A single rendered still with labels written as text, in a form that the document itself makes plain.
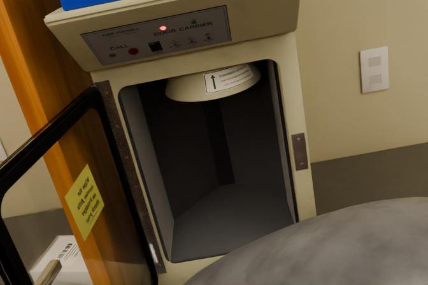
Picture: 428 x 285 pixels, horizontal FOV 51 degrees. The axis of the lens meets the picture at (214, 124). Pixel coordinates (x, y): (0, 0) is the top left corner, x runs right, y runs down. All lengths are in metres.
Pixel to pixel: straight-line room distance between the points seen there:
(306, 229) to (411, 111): 1.16
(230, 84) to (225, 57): 0.06
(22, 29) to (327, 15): 0.74
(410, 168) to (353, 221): 1.06
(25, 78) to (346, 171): 0.83
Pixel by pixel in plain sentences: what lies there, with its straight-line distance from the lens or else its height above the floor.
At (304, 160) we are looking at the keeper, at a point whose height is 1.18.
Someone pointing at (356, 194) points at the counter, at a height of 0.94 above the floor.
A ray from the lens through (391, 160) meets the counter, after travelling 1.25.
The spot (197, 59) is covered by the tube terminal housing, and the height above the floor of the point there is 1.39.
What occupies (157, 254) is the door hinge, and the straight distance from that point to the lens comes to 0.88.
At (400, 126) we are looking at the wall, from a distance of 1.32.
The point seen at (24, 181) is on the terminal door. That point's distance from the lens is 0.54.
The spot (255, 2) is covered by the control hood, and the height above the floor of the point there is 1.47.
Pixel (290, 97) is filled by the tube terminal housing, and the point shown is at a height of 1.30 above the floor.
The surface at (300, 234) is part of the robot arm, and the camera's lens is 0.16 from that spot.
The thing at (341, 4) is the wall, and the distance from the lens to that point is 1.17.
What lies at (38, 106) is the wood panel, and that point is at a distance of 0.66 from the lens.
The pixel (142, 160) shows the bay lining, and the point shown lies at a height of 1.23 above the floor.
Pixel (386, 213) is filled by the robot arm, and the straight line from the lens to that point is 0.17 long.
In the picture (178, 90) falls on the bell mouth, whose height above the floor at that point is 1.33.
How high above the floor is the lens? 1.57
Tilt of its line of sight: 23 degrees down
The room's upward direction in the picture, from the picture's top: 12 degrees counter-clockwise
